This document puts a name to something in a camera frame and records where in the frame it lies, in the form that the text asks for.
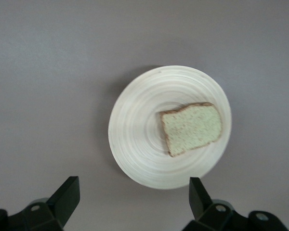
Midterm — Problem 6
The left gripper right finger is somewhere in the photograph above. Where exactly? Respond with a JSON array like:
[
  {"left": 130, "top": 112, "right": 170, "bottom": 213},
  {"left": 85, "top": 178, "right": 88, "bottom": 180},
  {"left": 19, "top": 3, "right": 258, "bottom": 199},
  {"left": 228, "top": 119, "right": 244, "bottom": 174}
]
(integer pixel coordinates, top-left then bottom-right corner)
[{"left": 183, "top": 177, "right": 289, "bottom": 231}]

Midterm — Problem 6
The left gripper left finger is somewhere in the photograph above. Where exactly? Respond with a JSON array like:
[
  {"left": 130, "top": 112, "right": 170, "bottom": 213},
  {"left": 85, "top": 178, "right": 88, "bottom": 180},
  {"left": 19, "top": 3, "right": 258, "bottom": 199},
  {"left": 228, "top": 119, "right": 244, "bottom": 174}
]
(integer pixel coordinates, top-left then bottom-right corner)
[{"left": 0, "top": 176, "right": 80, "bottom": 231}]

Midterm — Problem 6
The slice of bread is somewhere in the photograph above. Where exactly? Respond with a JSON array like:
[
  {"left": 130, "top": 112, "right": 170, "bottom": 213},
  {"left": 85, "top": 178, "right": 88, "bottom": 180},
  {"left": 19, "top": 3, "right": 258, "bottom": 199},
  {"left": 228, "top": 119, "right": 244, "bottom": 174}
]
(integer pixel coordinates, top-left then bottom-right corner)
[{"left": 158, "top": 102, "right": 224, "bottom": 158}]

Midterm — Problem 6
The round light wooden plate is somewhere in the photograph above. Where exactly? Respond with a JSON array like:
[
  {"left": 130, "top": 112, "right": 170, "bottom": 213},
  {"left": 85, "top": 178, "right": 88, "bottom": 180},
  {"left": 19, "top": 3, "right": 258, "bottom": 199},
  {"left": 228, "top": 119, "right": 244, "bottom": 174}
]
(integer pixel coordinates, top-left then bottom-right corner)
[{"left": 107, "top": 65, "right": 233, "bottom": 191}]

